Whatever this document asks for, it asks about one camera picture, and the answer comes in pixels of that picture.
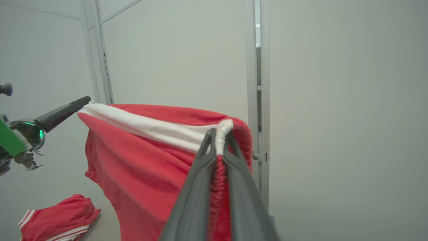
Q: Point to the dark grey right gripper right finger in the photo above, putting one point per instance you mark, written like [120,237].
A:
[247,204]

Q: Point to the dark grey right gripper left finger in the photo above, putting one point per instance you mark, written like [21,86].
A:
[194,201]

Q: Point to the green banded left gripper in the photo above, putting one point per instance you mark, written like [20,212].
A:
[13,142]

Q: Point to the red shorts with white waistband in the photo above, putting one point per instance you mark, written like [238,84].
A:
[140,167]

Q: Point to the red jersey with white stripes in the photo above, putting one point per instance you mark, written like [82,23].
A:
[57,217]

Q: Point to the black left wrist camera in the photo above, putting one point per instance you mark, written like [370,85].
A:
[5,89]

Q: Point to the grey partition corner post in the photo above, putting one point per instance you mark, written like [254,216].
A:
[97,60]

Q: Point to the grey partition door frame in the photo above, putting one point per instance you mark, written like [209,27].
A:
[264,100]

